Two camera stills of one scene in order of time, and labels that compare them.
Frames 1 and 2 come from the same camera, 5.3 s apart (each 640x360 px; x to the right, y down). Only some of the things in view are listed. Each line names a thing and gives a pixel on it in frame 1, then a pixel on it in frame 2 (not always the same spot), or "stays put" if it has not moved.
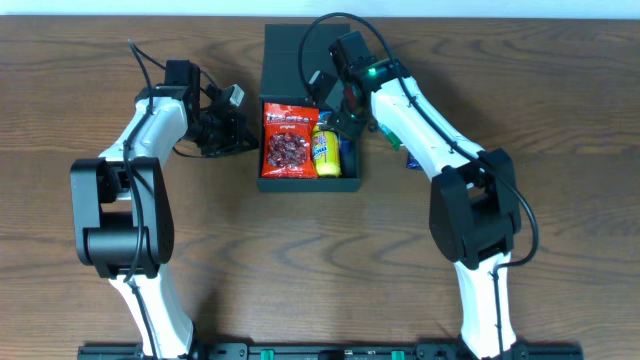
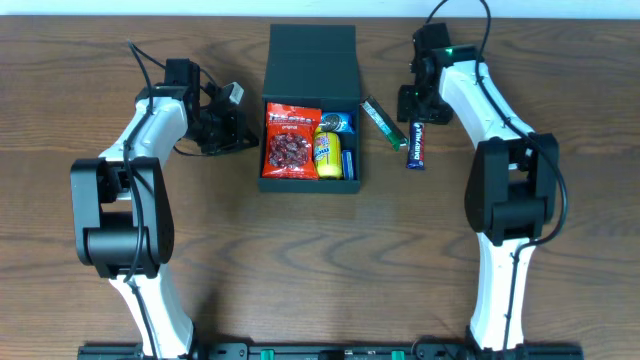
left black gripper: (232, 132) stays put
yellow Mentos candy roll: (326, 152) stays put
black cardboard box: (293, 52) stays put
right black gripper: (342, 118) -> (426, 111)
